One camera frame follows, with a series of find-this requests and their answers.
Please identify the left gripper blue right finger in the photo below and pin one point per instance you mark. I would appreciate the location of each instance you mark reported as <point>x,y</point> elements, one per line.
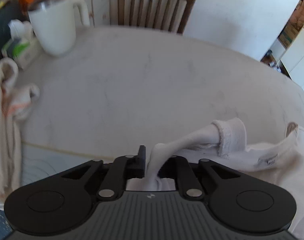
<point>168,169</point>

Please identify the blue patterned table mat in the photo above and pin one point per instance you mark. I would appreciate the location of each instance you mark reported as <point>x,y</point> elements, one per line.
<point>39,163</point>

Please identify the white sideboard cabinet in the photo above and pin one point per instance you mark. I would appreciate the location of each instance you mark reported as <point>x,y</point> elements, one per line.
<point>286,54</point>

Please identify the brown wooden chair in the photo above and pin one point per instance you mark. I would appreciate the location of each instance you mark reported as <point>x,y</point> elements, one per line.
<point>166,15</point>

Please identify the cream garment with orange stripe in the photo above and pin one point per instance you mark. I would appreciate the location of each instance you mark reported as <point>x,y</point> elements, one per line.
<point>15,106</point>

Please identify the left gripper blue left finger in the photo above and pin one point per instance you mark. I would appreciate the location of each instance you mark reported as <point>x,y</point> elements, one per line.
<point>136,165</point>

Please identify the tissue pack green white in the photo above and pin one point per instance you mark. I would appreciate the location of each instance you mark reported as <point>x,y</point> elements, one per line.
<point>23,47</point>

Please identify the white sweatshirt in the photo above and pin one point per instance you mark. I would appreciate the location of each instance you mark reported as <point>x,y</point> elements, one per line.
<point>225,142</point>

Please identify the white insulated mug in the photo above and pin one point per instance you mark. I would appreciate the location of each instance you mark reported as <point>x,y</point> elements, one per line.
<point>54,24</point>

